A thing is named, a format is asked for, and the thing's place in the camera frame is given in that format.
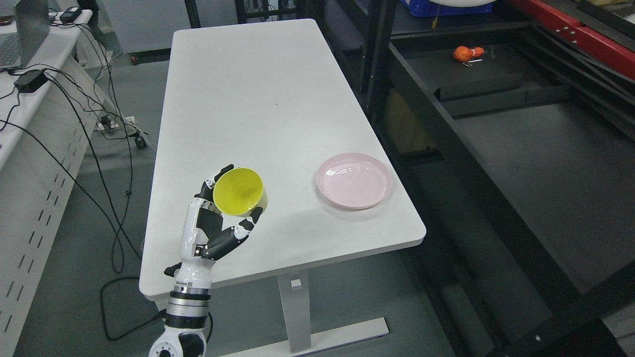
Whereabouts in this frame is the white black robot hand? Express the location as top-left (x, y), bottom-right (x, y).
top-left (165, 164), bottom-right (264, 290)

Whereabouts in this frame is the yellow plastic cup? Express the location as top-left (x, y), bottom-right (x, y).
top-left (213, 168), bottom-right (268, 217)

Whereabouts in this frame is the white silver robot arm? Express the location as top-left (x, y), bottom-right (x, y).
top-left (149, 289), bottom-right (211, 357)

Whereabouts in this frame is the orange toy on shelf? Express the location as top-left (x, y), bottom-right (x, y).
top-left (452, 46), bottom-right (485, 62)

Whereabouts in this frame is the black metal shelf rack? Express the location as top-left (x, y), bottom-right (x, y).
top-left (300, 0), bottom-right (634, 357)

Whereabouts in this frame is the white power strip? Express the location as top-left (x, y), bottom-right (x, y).
top-left (95, 115), bottom-right (137, 132)

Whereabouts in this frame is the pink plastic plate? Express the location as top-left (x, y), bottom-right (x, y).
top-left (315, 152), bottom-right (393, 210)

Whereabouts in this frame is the white table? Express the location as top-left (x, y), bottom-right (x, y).
top-left (139, 19), bottom-right (426, 356)

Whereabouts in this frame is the white side desk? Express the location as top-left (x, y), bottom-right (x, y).
top-left (0, 25), bottom-right (114, 357)

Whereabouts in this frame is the black power adapter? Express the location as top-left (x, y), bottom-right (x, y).
top-left (13, 69), bottom-right (49, 93)

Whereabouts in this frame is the grey laptop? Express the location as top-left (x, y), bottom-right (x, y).
top-left (0, 0), bottom-right (50, 69)

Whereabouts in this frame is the blue plastic crate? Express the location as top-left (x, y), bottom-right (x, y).
top-left (400, 0), bottom-right (494, 18)

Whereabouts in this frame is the red metal beam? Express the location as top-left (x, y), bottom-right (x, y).
top-left (507, 0), bottom-right (635, 79)

